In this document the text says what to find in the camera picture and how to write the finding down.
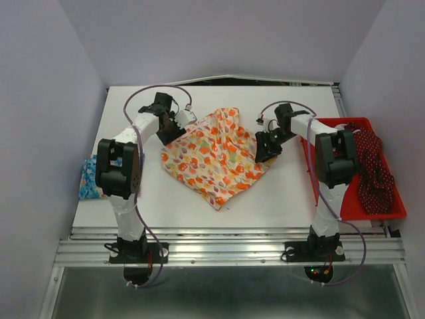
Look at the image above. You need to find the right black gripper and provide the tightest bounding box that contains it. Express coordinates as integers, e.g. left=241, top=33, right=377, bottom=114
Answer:
left=253, top=127, right=296, bottom=163

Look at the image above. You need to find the orange floral cream skirt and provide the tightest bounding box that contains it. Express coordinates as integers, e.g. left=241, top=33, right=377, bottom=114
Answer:
left=161, top=108, right=275, bottom=211

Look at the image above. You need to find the blue floral skirt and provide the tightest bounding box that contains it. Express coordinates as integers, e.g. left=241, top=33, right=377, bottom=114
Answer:
left=78, top=154, right=107, bottom=201

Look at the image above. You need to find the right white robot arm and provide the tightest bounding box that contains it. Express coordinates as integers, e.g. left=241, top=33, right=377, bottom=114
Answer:
left=255, top=101, right=359, bottom=263

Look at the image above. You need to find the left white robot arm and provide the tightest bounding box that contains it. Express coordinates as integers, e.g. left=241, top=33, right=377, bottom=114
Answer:
left=95, top=92, right=197, bottom=265

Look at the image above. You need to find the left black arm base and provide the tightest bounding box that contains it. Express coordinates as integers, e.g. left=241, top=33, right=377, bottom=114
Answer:
left=104, top=243, right=169, bottom=265

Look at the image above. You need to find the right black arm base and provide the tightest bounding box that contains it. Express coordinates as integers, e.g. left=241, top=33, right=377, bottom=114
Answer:
left=280, top=241, right=345, bottom=263

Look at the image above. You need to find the red polka dot skirt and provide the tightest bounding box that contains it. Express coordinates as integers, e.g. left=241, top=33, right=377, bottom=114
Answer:
left=345, top=122, right=395, bottom=215

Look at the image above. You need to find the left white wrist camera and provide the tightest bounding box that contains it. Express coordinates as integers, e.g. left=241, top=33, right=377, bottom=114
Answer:
left=174, top=109, right=197, bottom=129

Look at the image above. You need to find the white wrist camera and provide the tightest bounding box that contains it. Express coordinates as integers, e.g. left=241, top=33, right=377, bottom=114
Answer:
left=174, top=109, right=197, bottom=129
left=256, top=114, right=277, bottom=132

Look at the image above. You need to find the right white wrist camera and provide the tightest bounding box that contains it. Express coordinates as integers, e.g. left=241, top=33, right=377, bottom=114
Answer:
left=256, top=114, right=277, bottom=132

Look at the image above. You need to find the aluminium frame rail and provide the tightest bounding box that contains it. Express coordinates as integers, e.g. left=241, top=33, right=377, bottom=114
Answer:
left=54, top=227, right=406, bottom=267

